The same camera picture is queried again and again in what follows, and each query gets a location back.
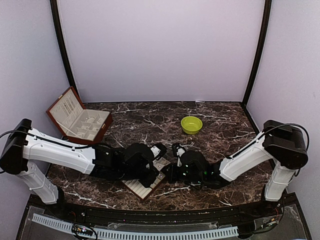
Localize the green plastic bowl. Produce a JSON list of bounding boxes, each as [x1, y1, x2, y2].
[[180, 116, 203, 135]]

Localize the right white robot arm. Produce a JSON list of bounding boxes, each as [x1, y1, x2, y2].
[[164, 120, 310, 217]]

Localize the black front rail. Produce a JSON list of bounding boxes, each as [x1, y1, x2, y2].
[[46, 182, 286, 225]]

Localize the beige jewelry tray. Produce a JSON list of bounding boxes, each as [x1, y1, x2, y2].
[[123, 157, 171, 201]]

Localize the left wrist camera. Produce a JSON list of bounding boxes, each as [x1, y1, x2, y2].
[[150, 143, 167, 161]]

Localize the brown wooden jewelry box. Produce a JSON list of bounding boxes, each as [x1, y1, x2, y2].
[[46, 86, 113, 145]]

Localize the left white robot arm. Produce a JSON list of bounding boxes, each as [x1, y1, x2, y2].
[[0, 118, 167, 218]]

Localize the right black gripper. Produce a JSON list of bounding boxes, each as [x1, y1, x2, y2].
[[161, 162, 205, 184]]

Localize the white slotted cable duct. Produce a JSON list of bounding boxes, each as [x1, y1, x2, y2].
[[31, 213, 239, 240]]

